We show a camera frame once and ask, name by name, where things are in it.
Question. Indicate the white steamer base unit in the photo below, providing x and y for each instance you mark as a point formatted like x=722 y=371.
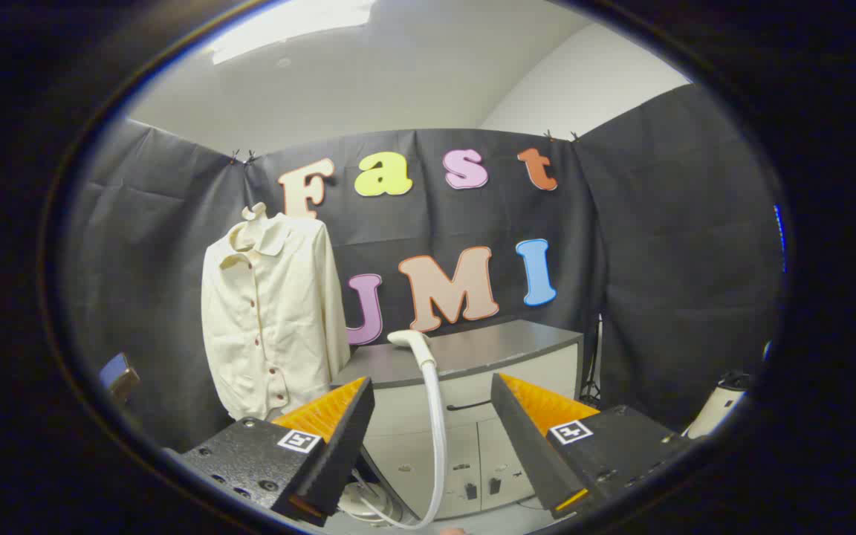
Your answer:
x=368 y=507

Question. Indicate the cream button shirt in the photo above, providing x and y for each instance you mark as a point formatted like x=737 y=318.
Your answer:
x=287 y=312

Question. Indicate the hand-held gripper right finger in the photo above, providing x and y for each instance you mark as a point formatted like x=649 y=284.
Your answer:
x=528 y=446

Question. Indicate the white appliance with black top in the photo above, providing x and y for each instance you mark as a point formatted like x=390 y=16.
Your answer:
x=718 y=409

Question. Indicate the white cabinet with grey top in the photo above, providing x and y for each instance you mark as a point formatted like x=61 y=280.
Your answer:
x=472 y=349

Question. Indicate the black stand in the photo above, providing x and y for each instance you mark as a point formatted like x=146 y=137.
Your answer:
x=593 y=371

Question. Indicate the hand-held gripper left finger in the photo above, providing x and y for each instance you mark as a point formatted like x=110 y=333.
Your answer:
x=339 y=453

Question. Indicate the white garment steamer wand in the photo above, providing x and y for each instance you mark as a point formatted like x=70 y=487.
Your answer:
x=439 y=431

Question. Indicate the white clothes hanger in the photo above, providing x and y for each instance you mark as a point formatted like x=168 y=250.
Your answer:
x=255 y=213

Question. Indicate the blue lit strip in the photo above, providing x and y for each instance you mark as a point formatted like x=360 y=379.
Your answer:
x=779 y=238

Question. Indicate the black backdrop cloth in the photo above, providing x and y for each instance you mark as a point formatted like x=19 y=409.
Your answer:
x=658 y=260

